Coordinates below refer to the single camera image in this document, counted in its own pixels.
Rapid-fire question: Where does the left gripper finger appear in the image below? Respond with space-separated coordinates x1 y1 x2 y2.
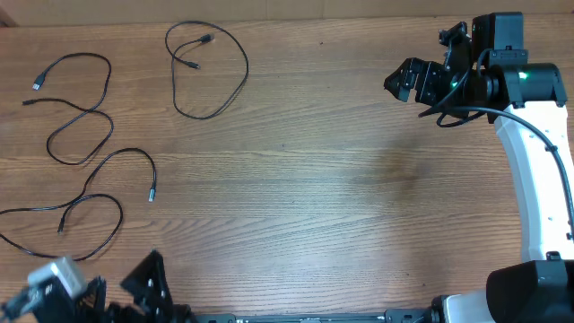
75 276 107 314
120 249 173 314

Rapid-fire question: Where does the black thin USB cable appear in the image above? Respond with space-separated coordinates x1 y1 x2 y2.
22 51 115 166

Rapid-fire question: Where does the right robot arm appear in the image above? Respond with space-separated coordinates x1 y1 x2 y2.
383 12 573 322

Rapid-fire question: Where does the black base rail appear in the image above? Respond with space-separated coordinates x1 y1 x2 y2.
192 308 512 323

